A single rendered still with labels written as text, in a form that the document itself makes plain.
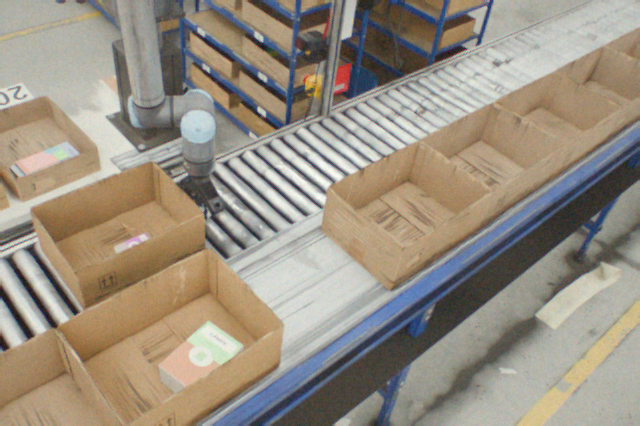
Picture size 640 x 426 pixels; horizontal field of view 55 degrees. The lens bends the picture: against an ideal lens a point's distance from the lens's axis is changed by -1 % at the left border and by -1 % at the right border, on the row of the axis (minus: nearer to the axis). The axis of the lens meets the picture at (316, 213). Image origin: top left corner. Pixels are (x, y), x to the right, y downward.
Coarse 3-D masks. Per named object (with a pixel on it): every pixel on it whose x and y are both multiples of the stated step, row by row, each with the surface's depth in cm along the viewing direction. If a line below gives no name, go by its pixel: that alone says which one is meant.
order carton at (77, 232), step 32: (96, 192) 184; (128, 192) 192; (160, 192) 197; (64, 224) 183; (96, 224) 191; (128, 224) 192; (160, 224) 194; (192, 224) 176; (64, 256) 160; (96, 256) 182; (128, 256) 166; (160, 256) 175; (96, 288) 165
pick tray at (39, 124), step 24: (0, 120) 216; (24, 120) 222; (48, 120) 227; (0, 144) 214; (24, 144) 215; (48, 144) 217; (72, 144) 218; (0, 168) 198; (48, 168) 195; (72, 168) 202; (96, 168) 209; (24, 192) 194; (48, 192) 201
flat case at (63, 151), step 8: (64, 144) 211; (40, 152) 207; (48, 152) 208; (56, 152) 208; (64, 152) 208; (72, 152) 209; (24, 160) 203; (32, 160) 204; (40, 160) 204; (48, 160) 205; (56, 160) 205; (24, 168) 201; (32, 168) 201; (40, 168) 201
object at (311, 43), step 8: (312, 32) 227; (320, 32) 229; (296, 40) 225; (304, 40) 222; (312, 40) 224; (320, 40) 226; (304, 48) 223; (312, 48) 225; (320, 48) 228; (312, 56) 231
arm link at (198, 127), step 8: (192, 112) 169; (200, 112) 169; (184, 120) 166; (192, 120) 167; (200, 120) 167; (208, 120) 167; (184, 128) 165; (192, 128) 165; (200, 128) 165; (208, 128) 166; (184, 136) 167; (192, 136) 165; (200, 136) 166; (208, 136) 167; (184, 144) 169; (192, 144) 167; (200, 144) 167; (208, 144) 169; (184, 152) 171; (192, 152) 169; (200, 152) 169; (208, 152) 171; (192, 160) 171; (200, 160) 171; (208, 160) 173
